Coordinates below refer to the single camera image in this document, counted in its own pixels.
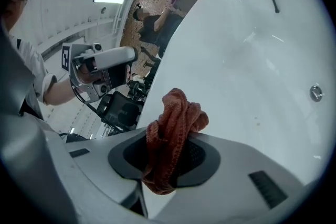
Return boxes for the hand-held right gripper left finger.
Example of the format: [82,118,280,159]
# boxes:
[108,130,149,219]

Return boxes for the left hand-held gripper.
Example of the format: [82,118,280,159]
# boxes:
[61,42,139,103]

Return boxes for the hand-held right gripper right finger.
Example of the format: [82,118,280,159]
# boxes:
[177,135,222,188]

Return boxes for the red-brown wiping cloth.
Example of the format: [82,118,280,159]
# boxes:
[141,87,210,196]

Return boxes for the white bathtub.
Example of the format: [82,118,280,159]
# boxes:
[136,0,336,187]

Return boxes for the person's left forearm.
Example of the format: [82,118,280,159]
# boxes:
[43,74,80,106]

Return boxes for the chrome sink drain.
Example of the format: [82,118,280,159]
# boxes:
[309,84,323,102]

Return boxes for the person's left hand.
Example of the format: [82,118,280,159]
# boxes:
[78,60,108,84]

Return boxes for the black tripod equipment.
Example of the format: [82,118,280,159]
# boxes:
[125,45,162,101]

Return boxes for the light grey shirt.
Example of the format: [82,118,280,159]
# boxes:
[9,34,58,120]

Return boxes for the person's face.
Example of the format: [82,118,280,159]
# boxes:
[0,0,33,33]

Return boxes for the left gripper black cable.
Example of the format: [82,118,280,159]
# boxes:
[70,81,106,119]

